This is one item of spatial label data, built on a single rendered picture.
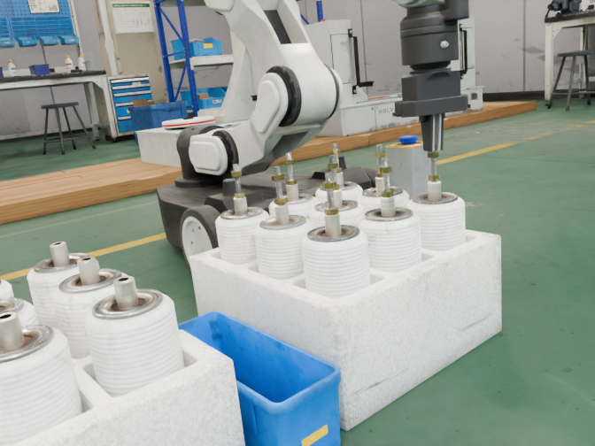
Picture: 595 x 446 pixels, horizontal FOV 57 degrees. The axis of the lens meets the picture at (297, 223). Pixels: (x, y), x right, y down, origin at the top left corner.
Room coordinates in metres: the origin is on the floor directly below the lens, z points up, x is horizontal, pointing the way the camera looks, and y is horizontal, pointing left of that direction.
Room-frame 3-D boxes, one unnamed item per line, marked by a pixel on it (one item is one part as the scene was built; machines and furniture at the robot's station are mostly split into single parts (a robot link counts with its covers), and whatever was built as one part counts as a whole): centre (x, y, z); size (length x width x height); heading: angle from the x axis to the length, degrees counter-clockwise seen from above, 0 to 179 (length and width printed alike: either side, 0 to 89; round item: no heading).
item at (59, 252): (0.75, 0.34, 0.26); 0.02 x 0.02 x 0.03
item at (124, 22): (7.11, 1.72, 1.38); 0.49 x 0.02 x 0.35; 126
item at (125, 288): (0.56, 0.19, 0.26); 0.02 x 0.02 x 0.03
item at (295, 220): (0.85, 0.02, 0.25); 0.08 x 0.08 x 0.01
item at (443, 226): (0.90, -0.24, 0.16); 0.10 x 0.10 x 0.18
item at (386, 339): (0.92, -0.07, 0.09); 0.39 x 0.39 x 0.18; 38
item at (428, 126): (0.90, -0.22, 0.36); 0.03 x 0.02 x 0.06; 15
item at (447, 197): (0.90, -0.24, 0.25); 0.08 x 0.08 x 0.01
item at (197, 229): (1.28, 0.23, 0.10); 0.20 x 0.05 x 0.20; 36
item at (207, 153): (1.66, 0.17, 0.28); 0.21 x 0.20 x 0.13; 36
